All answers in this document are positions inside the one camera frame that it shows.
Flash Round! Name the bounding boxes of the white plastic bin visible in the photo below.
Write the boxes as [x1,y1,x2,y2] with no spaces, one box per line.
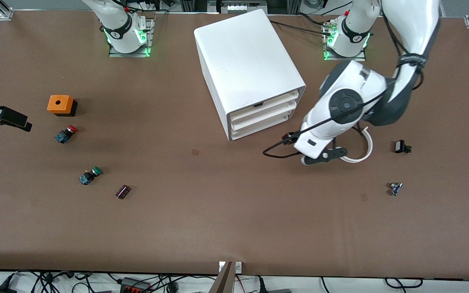
[229,90,300,121]

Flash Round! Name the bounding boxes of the white drawer cabinet shell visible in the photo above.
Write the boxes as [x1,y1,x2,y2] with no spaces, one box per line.
[194,9,306,142]

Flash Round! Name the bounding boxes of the white plain drawer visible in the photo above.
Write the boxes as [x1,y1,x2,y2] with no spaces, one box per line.
[230,101,297,131]
[231,115,290,141]

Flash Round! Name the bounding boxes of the black power strip red switches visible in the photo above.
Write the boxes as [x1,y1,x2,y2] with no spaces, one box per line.
[120,277,152,293]

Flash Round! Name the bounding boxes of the grey slanted bar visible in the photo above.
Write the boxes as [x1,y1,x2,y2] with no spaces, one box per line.
[209,261,235,293]

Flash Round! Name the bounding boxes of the white curved pipe clamp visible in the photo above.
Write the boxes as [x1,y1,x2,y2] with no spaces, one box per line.
[338,126,373,163]

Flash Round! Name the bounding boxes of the small black electrical component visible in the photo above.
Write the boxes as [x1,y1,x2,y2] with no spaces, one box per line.
[394,140,413,155]

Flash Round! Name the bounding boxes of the red push button switch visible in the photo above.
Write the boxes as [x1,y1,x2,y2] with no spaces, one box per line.
[54,125,78,144]

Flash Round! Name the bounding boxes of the orange button enclosure box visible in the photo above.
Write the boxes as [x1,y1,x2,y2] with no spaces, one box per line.
[47,95,78,117]

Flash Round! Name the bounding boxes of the green push button switch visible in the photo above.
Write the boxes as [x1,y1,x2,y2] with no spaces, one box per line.
[79,166,103,186]

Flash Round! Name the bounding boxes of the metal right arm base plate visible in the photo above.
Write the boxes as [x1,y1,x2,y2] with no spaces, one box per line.
[108,15,156,58]

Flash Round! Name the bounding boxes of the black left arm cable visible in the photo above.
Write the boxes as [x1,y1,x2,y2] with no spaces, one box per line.
[262,0,426,159]

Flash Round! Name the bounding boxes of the black cable on table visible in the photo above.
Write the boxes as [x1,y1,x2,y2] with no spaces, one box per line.
[269,20,329,36]

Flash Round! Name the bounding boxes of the black left camera mount bracket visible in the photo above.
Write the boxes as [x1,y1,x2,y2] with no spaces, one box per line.
[302,147,348,166]

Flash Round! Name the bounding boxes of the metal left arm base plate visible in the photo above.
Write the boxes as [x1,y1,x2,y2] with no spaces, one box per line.
[323,22,367,61]

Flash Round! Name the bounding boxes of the black looped floor cable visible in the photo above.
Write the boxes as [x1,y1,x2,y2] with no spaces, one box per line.
[384,277,424,289]

